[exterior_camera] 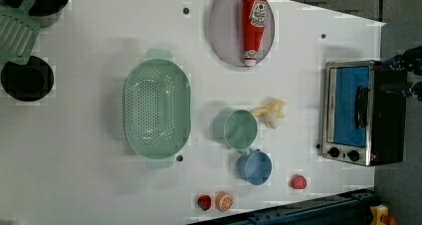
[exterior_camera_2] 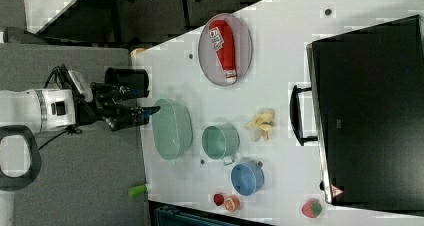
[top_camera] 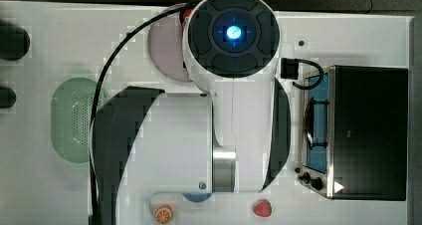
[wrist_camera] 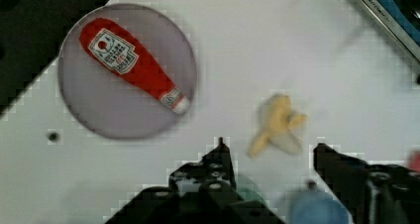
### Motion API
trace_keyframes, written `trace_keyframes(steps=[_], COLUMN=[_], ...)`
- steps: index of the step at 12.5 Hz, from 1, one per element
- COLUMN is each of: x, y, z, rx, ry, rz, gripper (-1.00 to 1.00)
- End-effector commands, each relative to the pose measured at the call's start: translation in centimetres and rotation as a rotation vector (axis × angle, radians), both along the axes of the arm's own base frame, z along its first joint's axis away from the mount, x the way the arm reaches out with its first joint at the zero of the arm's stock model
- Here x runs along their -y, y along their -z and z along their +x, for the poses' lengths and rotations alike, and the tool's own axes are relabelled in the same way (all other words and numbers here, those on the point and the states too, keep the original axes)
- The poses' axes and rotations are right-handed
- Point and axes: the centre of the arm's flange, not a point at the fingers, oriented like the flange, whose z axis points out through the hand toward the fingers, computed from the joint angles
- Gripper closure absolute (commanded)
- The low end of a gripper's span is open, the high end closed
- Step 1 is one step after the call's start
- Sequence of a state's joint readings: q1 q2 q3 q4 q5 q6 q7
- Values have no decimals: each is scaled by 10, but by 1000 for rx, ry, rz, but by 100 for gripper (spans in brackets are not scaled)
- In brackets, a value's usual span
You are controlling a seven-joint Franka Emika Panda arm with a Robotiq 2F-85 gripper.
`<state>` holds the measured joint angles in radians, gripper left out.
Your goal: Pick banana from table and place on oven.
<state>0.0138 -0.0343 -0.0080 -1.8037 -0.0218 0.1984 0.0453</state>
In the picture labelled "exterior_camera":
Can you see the green plastic spatula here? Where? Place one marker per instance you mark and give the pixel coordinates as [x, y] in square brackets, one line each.
[19, 32]

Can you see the yellow red emergency button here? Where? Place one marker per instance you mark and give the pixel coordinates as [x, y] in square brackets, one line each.
[381, 216]

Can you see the orange slice toy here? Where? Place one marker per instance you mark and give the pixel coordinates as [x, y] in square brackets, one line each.
[224, 201]

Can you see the green plastic colander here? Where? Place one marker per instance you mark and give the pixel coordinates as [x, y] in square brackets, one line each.
[156, 109]

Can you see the black toaster oven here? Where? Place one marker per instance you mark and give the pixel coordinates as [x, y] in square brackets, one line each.
[363, 116]

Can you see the dark red toy fruit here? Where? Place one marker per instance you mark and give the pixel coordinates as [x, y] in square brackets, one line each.
[204, 202]

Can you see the red ketchup bottle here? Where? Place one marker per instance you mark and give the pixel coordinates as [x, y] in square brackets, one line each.
[254, 15]

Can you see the black cylindrical holder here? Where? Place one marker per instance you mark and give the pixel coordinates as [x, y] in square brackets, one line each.
[45, 12]

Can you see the red toy strawberry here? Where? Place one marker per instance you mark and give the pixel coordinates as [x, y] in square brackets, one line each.
[298, 182]

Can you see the grey round plate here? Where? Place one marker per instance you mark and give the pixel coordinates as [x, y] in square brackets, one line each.
[225, 32]

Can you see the blue plastic cup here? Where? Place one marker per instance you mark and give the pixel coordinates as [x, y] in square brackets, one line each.
[255, 168]

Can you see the peeled toy banana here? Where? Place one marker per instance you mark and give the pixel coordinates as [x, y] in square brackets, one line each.
[271, 113]

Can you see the green plastic cup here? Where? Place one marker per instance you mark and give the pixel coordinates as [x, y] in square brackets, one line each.
[235, 128]

